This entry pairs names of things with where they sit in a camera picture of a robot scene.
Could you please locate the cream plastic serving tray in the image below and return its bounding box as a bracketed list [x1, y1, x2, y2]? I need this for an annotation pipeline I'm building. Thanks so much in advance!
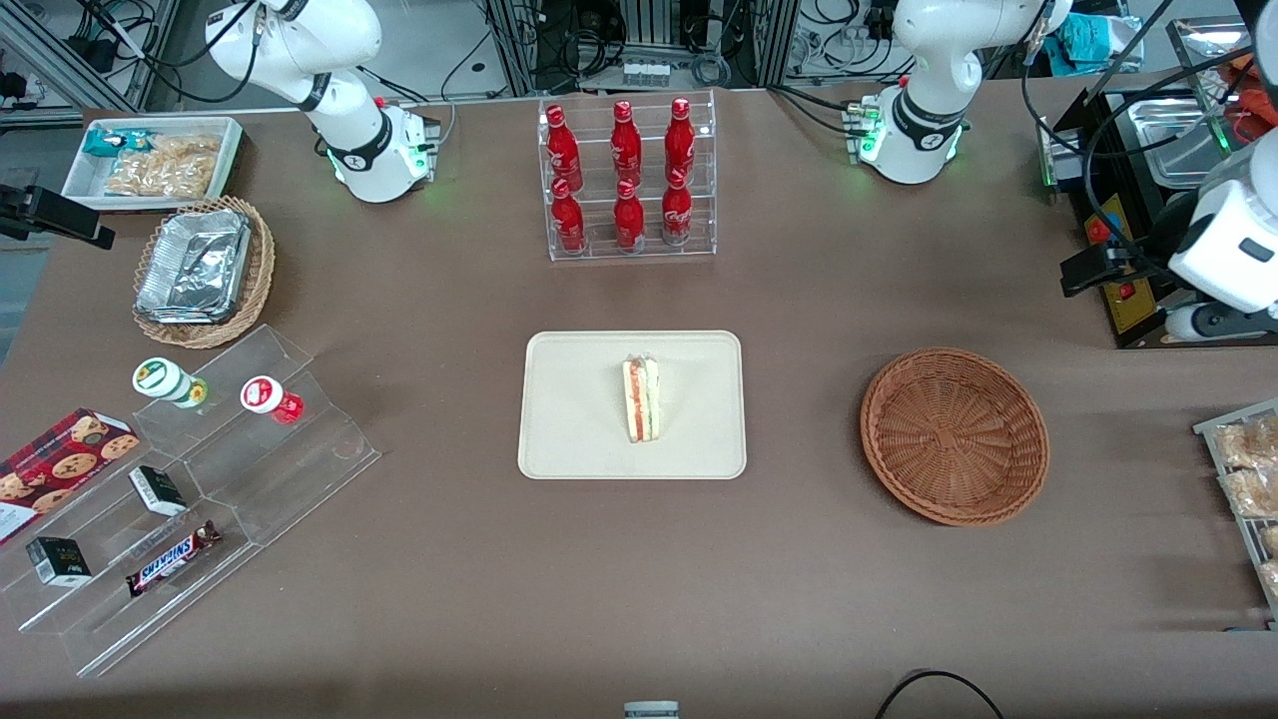
[517, 330, 748, 481]

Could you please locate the round brown wicker basket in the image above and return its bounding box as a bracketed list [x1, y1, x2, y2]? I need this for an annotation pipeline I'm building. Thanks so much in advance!
[860, 347, 1051, 527]

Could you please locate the clear acrylic bottle rack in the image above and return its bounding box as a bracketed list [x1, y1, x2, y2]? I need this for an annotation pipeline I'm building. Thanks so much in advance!
[538, 90, 718, 263]

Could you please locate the teal snack packet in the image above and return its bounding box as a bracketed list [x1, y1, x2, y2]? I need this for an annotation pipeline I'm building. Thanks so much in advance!
[82, 128, 151, 159]

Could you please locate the clear acrylic stepped stand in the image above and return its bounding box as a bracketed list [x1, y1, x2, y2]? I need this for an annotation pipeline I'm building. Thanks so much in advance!
[0, 324, 381, 678]

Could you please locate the red plaid cookie box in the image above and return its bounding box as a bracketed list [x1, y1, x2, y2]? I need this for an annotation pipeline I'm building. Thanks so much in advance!
[0, 407, 141, 547]

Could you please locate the aluminium frame rack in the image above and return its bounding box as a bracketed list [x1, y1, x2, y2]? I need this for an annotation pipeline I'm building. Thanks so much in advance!
[479, 0, 800, 93]

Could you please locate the triangle sandwich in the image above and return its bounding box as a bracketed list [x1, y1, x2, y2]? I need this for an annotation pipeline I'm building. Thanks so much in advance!
[621, 353, 663, 444]

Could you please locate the stainless steel pan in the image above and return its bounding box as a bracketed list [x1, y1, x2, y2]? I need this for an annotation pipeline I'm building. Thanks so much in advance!
[1116, 95, 1234, 191]

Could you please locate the red cola bottle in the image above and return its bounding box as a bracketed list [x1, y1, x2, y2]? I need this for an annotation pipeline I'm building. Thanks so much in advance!
[611, 100, 643, 186]
[613, 178, 646, 251]
[550, 178, 587, 253]
[661, 168, 693, 247]
[665, 97, 696, 183]
[545, 105, 584, 193]

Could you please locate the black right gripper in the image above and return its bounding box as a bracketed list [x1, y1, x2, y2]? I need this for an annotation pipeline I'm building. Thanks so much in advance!
[0, 185, 116, 251]

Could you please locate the red lid yogurt cup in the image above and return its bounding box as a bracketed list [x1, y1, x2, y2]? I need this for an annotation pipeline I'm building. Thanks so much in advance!
[241, 375, 305, 424]

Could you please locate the green lid yogurt cup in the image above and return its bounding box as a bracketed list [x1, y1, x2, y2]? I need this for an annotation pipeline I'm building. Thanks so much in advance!
[133, 358, 209, 410]

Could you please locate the Snickers chocolate bar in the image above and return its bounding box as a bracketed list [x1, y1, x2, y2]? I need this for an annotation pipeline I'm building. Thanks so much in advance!
[126, 520, 223, 598]

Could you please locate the white plastic snack bin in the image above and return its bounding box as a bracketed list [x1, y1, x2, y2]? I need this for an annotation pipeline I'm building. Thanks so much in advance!
[62, 117, 244, 211]

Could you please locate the oval light wicker basket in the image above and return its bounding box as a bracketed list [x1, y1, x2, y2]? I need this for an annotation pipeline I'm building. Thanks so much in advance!
[132, 196, 277, 350]

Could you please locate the stack of foil containers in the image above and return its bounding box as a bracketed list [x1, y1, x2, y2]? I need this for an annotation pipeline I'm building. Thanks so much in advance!
[136, 209, 253, 325]

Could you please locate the black food warmer cabinet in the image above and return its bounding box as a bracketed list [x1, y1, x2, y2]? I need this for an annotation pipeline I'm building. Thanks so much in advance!
[1036, 18, 1278, 351]

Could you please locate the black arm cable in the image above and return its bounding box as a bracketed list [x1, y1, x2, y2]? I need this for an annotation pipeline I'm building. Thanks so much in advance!
[1081, 40, 1278, 256]

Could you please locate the small black box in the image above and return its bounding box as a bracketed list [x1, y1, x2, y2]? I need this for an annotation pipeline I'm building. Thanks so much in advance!
[26, 536, 93, 586]
[129, 465, 189, 517]

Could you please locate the grey wire snack tray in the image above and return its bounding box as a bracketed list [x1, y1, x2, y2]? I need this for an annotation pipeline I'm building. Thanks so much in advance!
[1192, 397, 1278, 632]

